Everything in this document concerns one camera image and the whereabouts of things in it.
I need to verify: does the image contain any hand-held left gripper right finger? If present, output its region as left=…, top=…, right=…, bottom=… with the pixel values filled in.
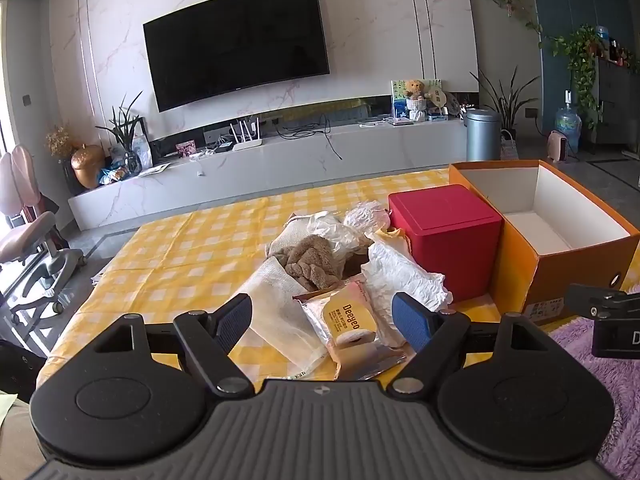
left=391, top=292, right=548, bottom=400

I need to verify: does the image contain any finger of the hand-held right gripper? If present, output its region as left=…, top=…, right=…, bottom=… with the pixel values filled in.
left=564, top=283, right=640, bottom=319

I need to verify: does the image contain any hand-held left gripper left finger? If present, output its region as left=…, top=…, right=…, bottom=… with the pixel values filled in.
left=95, top=294, right=255, bottom=400

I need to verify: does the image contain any orange cardboard box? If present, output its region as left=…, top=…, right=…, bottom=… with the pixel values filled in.
left=448, top=160, right=640, bottom=326

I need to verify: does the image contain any white soft pad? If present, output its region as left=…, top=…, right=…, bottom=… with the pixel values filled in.
left=361, top=240, right=453, bottom=348

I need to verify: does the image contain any white mesh cloth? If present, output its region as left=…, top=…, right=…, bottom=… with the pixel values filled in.
left=231, top=257, right=328, bottom=381

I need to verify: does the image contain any Deegeo snack packet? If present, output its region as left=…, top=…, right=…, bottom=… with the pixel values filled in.
left=292, top=275, right=408, bottom=381

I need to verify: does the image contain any yellow soft cloth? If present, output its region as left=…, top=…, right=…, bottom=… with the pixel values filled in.
left=372, top=227, right=412, bottom=256

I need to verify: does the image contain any brown fluffy towel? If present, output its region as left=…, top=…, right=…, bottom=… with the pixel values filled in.
left=284, top=235, right=346, bottom=292

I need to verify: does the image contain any beige knitted cloth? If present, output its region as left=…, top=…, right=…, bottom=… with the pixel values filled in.
left=265, top=215, right=321, bottom=266

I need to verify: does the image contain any clear plastic bag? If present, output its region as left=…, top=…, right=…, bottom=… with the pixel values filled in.
left=306, top=212, right=373, bottom=261

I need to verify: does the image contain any yellow checked tablecloth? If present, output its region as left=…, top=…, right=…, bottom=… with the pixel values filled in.
left=37, top=167, right=566, bottom=396

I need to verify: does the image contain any red cube box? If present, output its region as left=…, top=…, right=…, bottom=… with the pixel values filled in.
left=388, top=184, right=503, bottom=303

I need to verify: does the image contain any pink small heater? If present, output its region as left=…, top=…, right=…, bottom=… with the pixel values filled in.
left=548, top=130, right=568, bottom=162

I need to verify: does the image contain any white marble TV cabinet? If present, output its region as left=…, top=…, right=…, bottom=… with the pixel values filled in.
left=67, top=119, right=468, bottom=231

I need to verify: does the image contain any blue water bottle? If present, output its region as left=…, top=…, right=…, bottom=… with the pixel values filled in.
left=555, top=102, right=582, bottom=155

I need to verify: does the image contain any white router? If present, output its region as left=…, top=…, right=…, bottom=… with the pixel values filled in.
left=227, top=116, right=264, bottom=153

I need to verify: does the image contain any grey trash can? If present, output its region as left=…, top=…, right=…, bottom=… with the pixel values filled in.
left=465, top=108, right=502, bottom=162

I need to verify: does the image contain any dark grey cabinet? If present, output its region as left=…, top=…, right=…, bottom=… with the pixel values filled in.
left=595, top=55, right=640, bottom=151

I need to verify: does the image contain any golden apple ornament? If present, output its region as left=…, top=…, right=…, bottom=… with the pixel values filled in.
left=71, top=144, right=106, bottom=190

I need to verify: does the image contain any green plant in glass vase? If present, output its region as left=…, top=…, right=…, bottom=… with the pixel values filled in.
left=95, top=91, right=146, bottom=178

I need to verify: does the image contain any pink swivel chair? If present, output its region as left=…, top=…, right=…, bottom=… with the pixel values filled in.
left=0, top=145, right=86, bottom=328

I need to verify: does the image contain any long-leaf potted plant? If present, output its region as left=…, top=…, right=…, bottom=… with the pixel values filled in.
left=470, top=65, right=541, bottom=133

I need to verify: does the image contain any trailing pothos plant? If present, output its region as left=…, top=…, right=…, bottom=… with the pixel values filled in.
left=547, top=25, right=608, bottom=126

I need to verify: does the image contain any dried flower bunch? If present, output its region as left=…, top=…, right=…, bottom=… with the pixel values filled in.
left=45, top=125, right=73, bottom=158

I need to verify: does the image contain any black cable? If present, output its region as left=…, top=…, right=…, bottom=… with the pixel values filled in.
left=277, top=112, right=346, bottom=161

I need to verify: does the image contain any black wall television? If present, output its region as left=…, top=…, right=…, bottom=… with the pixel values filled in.
left=143, top=0, right=331, bottom=113

